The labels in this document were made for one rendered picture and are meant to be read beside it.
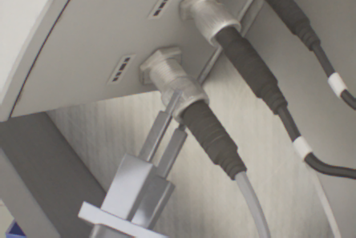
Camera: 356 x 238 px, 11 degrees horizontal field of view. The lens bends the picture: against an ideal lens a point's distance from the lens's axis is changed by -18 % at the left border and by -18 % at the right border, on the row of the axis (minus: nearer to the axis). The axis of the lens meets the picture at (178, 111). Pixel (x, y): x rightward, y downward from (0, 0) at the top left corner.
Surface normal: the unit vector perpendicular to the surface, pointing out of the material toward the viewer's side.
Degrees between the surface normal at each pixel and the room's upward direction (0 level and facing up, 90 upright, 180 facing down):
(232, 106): 90
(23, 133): 35
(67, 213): 42
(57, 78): 132
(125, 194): 62
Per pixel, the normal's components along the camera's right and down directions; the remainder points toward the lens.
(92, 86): 0.52, 0.72
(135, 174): -0.29, -0.34
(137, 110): -0.74, 0.12
